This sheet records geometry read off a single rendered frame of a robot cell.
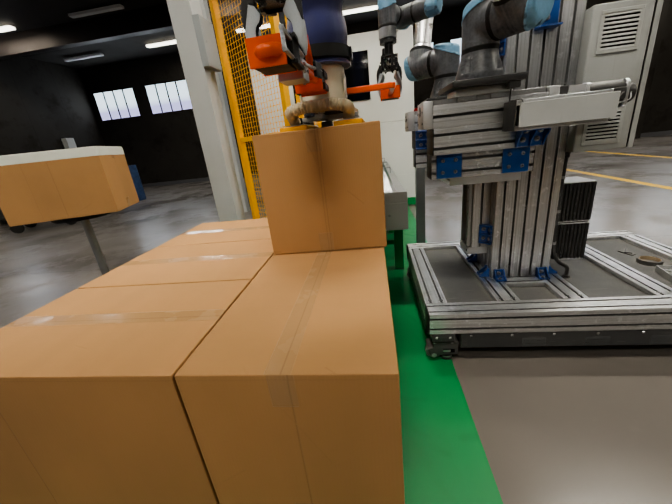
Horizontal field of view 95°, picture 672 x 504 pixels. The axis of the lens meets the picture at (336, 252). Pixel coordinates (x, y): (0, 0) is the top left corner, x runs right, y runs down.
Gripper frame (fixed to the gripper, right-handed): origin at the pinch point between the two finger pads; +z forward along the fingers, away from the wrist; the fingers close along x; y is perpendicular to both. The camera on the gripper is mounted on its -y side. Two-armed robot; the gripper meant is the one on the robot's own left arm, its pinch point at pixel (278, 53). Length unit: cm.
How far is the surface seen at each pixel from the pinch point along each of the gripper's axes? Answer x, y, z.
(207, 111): 102, 165, -12
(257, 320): 11, -12, 53
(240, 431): 11, -29, 66
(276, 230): 18, 30, 44
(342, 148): -7.6, 31.2, 19.8
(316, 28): -1, 49, -17
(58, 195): 175, 97, 30
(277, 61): -0.7, -4.1, 2.2
